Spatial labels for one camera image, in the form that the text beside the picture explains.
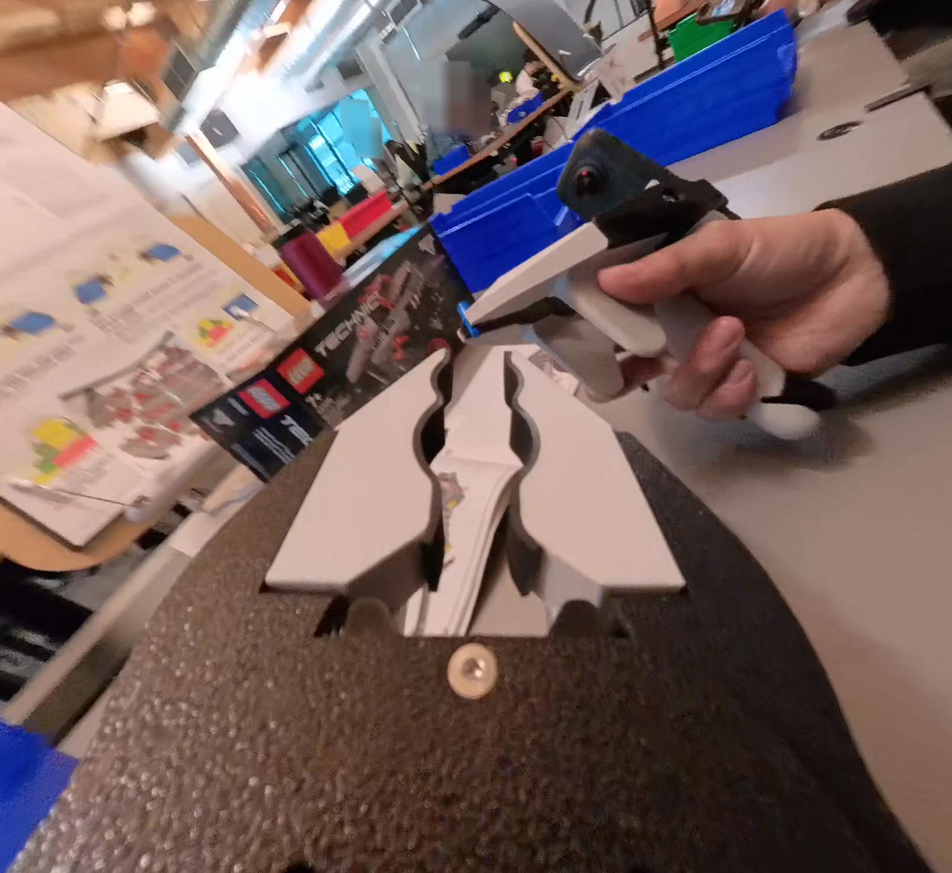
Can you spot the printed instruction sheet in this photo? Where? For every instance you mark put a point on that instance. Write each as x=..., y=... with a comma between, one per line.
x=97, y=307

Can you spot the silver ventilation duct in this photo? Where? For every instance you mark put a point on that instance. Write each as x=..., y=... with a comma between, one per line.
x=335, y=2

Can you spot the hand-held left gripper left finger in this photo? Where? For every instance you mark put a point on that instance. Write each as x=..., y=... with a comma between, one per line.
x=357, y=493

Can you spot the grey angled panel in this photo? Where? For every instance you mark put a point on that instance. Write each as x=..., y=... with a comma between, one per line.
x=513, y=2

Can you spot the maroon cup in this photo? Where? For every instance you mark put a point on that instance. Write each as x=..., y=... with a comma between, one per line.
x=309, y=267

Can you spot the person's right hand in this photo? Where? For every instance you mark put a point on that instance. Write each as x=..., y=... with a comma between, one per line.
x=781, y=285

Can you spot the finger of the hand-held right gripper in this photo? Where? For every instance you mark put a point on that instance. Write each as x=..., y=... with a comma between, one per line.
x=535, y=278
x=584, y=359

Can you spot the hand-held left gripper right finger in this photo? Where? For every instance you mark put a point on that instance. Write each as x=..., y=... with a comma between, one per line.
x=587, y=508

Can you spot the black round table grommet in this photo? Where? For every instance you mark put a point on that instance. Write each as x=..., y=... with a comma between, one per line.
x=842, y=131

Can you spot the red plastic bin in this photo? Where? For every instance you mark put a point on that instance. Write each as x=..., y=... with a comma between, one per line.
x=366, y=214

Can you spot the blue plastic bin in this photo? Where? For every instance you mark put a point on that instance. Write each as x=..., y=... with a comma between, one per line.
x=30, y=798
x=491, y=233
x=692, y=106

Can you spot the smartphone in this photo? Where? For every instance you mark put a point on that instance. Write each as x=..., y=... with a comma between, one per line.
x=723, y=8

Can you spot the green plastic bin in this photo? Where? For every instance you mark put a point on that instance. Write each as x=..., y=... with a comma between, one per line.
x=706, y=36

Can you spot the yellow plastic bin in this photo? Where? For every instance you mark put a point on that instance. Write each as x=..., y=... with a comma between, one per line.
x=332, y=239

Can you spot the lego instruction booklet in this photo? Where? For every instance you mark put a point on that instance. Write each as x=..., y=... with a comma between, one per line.
x=476, y=553

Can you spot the person's right forearm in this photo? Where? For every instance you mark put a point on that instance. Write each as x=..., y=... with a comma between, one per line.
x=915, y=263

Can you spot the small blue lego piece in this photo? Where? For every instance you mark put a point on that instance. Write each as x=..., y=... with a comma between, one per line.
x=465, y=319

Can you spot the black lego set box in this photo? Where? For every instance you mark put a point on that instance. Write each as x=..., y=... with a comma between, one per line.
x=357, y=337

